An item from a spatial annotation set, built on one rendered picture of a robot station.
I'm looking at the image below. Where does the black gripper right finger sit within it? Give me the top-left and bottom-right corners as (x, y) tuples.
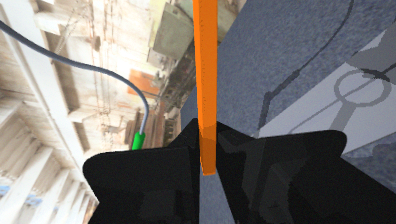
(216, 121), (347, 224)

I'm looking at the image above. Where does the orange bar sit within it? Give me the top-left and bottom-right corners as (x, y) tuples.
(193, 0), (218, 175)

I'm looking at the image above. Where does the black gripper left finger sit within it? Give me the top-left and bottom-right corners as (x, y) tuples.
(82, 118), (200, 224)

